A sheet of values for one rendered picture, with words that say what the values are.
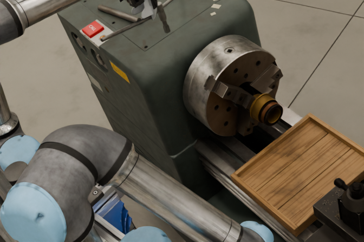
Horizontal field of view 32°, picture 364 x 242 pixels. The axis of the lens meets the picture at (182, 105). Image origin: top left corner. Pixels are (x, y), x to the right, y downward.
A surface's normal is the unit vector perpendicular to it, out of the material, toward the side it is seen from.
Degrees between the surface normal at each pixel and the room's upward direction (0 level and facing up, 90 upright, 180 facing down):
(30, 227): 82
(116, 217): 0
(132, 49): 0
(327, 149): 0
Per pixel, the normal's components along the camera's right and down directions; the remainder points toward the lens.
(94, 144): 0.62, -0.36
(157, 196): 0.17, 0.14
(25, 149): -0.16, -0.62
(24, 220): -0.40, 0.63
